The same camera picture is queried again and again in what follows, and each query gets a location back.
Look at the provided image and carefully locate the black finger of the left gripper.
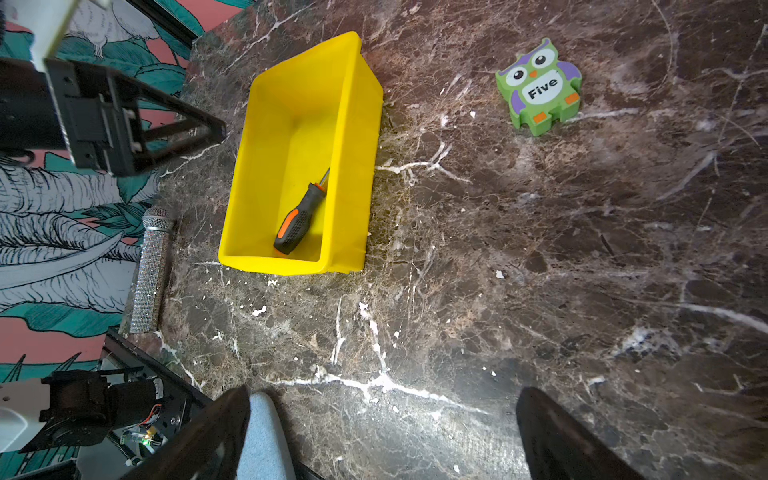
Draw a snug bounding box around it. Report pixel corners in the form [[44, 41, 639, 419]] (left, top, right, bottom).
[[122, 80, 227, 158]]

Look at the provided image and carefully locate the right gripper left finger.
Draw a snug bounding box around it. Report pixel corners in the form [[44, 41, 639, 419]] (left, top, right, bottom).
[[123, 386, 250, 480]]

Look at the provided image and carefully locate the yellow plastic bin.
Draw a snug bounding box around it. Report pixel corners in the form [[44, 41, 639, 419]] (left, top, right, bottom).
[[218, 31, 383, 276]]

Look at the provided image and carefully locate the glittery silver cylinder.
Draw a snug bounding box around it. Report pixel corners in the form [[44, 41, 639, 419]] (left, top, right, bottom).
[[128, 206, 175, 334]]

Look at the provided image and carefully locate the green owl toy block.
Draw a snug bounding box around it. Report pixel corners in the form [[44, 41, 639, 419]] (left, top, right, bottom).
[[495, 38, 583, 137]]

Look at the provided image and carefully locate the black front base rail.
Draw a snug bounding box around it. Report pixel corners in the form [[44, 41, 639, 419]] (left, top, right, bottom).
[[0, 326, 325, 480]]

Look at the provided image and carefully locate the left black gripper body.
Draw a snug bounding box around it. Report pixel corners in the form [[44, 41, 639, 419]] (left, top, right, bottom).
[[1, 58, 150, 177]]

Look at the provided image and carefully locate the black orange screwdriver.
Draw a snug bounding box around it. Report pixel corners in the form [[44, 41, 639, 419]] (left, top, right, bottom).
[[273, 170, 330, 255]]

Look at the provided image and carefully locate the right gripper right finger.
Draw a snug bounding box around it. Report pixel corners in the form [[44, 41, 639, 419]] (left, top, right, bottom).
[[516, 387, 642, 479]]

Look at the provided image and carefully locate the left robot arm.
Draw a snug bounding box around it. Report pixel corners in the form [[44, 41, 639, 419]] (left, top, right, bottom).
[[1, 1, 227, 453]]

